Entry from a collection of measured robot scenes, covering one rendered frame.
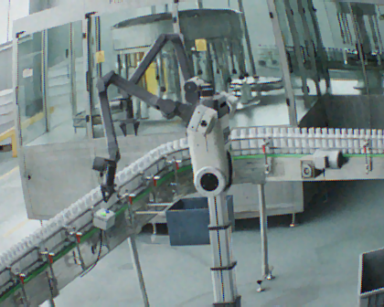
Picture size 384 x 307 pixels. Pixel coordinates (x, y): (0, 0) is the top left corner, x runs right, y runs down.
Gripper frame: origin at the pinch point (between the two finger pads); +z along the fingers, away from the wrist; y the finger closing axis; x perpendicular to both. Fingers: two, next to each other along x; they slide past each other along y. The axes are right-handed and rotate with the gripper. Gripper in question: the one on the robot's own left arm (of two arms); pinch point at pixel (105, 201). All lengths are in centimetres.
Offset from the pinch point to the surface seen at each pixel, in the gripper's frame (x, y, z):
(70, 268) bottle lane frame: -4, 38, 33
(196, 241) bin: 35, -74, 33
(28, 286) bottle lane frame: -7, 103, 27
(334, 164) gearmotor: 98, -161, -11
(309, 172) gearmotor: 80, -169, 0
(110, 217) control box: 3.3, -1.2, 8.2
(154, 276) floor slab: -23, -238, 133
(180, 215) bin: 22, -74, 20
